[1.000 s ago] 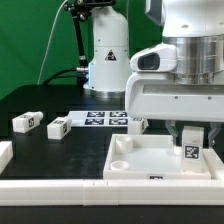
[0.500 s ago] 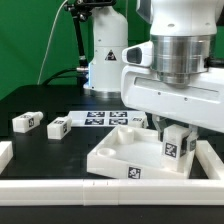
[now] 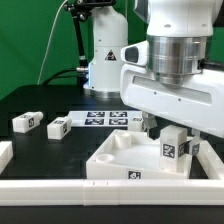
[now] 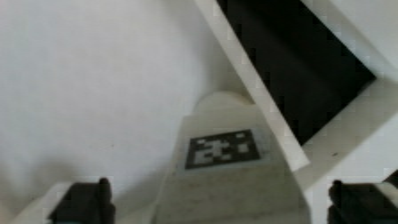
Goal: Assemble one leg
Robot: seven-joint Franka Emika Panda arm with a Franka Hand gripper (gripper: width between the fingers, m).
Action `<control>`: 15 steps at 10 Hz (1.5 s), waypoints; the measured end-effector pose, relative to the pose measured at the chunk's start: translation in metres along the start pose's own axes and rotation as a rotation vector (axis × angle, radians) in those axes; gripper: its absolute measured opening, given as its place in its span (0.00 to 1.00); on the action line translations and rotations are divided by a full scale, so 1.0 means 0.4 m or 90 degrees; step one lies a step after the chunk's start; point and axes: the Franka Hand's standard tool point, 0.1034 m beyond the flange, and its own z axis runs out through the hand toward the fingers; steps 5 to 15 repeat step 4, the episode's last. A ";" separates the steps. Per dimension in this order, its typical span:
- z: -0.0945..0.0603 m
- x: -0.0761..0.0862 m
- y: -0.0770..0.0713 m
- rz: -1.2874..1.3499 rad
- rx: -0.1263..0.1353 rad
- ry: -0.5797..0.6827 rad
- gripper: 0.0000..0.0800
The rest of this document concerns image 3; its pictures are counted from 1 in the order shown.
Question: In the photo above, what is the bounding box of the white fence wall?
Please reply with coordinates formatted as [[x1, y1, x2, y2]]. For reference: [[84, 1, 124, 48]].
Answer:
[[196, 141, 224, 180], [0, 141, 13, 174], [0, 179, 224, 206]]

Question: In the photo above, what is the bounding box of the white fence right wall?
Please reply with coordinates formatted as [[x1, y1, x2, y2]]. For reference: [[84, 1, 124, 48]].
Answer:
[[196, 141, 224, 180]]

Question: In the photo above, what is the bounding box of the white marker tag sheet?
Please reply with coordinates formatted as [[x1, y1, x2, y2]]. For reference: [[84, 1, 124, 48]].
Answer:
[[68, 110, 141, 127]]

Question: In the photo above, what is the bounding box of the white fence front wall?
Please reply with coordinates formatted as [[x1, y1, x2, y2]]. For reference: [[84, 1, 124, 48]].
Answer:
[[0, 179, 224, 206]]

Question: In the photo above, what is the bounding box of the black cable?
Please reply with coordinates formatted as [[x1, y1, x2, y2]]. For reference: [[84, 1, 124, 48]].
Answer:
[[42, 67, 89, 86]]

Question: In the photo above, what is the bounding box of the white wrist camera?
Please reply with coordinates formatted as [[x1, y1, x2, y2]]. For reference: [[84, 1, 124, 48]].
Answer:
[[121, 41, 149, 66]]

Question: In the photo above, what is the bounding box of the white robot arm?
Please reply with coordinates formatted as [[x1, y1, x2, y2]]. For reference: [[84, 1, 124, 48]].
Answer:
[[120, 0, 224, 139]]

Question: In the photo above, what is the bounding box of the white fence left wall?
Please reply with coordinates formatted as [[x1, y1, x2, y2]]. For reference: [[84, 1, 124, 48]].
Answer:
[[0, 141, 13, 174]]

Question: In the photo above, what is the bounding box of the white square tabletop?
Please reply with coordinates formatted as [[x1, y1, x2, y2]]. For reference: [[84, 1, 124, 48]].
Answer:
[[86, 130, 192, 180]]

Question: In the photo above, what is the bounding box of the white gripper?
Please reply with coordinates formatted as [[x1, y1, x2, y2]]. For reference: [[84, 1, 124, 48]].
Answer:
[[120, 64, 224, 156]]

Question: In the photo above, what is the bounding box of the black camera stand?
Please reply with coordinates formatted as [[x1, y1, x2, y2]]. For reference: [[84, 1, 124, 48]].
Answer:
[[64, 0, 118, 73]]

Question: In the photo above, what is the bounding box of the white cable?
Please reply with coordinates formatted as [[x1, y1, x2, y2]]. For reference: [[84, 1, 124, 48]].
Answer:
[[37, 0, 69, 86]]

